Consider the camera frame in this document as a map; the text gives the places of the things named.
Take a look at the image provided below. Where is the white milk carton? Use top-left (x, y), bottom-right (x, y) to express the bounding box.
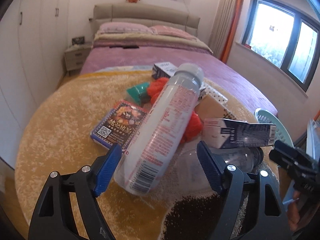
top-left (151, 62), bottom-right (178, 80)

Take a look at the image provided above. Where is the blue snack packet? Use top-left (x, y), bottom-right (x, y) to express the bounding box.
top-left (90, 100), bottom-right (147, 149)

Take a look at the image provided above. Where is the white dotted small box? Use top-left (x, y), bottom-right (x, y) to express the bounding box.
top-left (199, 82), bottom-right (228, 105)

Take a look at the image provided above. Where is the left pink pillow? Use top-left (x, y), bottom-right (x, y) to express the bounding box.
top-left (97, 22), bottom-right (157, 35)

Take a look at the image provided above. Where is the bed with purple cover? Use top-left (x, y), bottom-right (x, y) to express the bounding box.
top-left (81, 46), bottom-right (278, 115)

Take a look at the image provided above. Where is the panda pattern round rug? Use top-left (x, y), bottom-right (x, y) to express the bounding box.
top-left (14, 65), bottom-right (283, 240)

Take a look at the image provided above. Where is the brown cardboard piece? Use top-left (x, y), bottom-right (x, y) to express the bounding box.
top-left (195, 95), bottom-right (236, 122)

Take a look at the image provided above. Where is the grey bedside table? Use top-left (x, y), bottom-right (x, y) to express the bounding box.
top-left (64, 43), bottom-right (92, 75)

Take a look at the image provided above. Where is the white built-in wardrobe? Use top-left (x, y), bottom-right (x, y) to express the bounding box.
top-left (1, 0), bottom-right (69, 168)

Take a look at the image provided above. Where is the pink pillow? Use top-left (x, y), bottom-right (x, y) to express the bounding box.
top-left (97, 22), bottom-right (157, 35)
top-left (150, 25), bottom-right (197, 40)

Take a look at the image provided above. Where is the right pink pillow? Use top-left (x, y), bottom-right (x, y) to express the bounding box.
top-left (150, 25), bottom-right (197, 40)

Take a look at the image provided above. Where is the dark framed window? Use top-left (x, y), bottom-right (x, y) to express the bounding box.
top-left (241, 0), bottom-right (319, 91)

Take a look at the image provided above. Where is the beige padded headboard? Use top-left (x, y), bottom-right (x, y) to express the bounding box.
top-left (91, 3), bottom-right (200, 36)

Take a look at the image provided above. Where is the folded beige blanket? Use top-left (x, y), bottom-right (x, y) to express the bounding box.
top-left (92, 33), bottom-right (213, 55)

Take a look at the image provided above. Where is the dark blue toothpaste box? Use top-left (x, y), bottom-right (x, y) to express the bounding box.
top-left (202, 119), bottom-right (277, 149)

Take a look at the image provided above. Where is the beige orange curtain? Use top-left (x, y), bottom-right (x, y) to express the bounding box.
top-left (209, 0), bottom-right (244, 63)

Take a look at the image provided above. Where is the teal plastic cup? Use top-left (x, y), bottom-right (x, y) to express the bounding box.
top-left (126, 82), bottom-right (151, 106)

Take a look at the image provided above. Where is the white tall plastic bottle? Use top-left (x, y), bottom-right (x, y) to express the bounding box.
top-left (114, 63), bottom-right (204, 196)

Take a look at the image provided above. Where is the clear plastic bottle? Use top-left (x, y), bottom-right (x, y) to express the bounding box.
top-left (176, 147), bottom-right (264, 193)

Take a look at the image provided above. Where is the red plastic bag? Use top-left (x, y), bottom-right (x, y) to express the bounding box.
top-left (146, 77), bottom-right (203, 143)

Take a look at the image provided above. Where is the green plastic laundry basket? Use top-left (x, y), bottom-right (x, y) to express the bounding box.
top-left (254, 107), bottom-right (295, 148)

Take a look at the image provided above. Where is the small picture frame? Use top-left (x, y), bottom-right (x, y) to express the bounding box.
top-left (72, 36), bottom-right (85, 46)

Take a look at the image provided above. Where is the person right hand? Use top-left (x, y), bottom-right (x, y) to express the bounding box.
top-left (287, 191), bottom-right (301, 232)

